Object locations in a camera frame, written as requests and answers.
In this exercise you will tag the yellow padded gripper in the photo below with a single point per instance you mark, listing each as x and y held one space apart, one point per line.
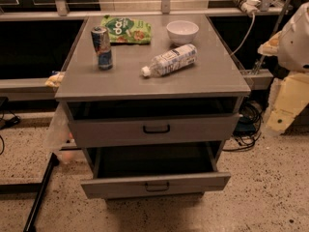
295 48

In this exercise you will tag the grey drawer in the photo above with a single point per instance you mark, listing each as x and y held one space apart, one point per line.
155 130
154 170

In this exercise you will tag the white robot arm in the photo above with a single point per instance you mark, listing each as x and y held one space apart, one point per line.
290 45

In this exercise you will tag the grey top drawer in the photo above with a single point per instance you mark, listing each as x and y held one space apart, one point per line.
155 130

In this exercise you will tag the grey drawer cabinet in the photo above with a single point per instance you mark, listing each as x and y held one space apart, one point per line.
213 85

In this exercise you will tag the white power strip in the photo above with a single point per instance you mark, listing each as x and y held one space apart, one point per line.
249 7

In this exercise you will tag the clear plastic water bottle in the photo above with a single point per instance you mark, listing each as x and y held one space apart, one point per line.
171 61

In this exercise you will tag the white bowl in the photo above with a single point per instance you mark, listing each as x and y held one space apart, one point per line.
182 32

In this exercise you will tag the green snack bag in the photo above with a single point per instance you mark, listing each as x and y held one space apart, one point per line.
125 30

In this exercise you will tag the blue energy drink can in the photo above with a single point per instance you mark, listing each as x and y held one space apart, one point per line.
102 46

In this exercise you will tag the clear plastic bag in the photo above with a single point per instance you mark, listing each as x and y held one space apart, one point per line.
59 139

